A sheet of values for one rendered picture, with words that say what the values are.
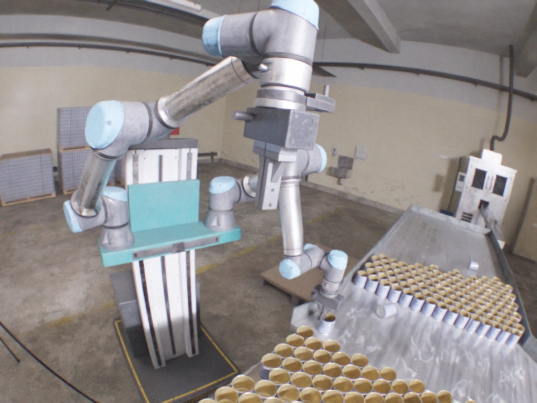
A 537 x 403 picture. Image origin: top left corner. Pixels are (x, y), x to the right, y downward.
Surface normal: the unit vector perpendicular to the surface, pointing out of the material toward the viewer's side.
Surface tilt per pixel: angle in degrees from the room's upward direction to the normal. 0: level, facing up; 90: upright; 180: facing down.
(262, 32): 112
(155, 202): 90
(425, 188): 90
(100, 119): 86
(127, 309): 90
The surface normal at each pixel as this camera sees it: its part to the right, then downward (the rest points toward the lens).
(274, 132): -0.86, 0.02
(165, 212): 0.63, 0.30
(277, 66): -0.32, 0.22
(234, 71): -0.29, 0.60
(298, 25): 0.11, 0.29
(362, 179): -0.63, 0.16
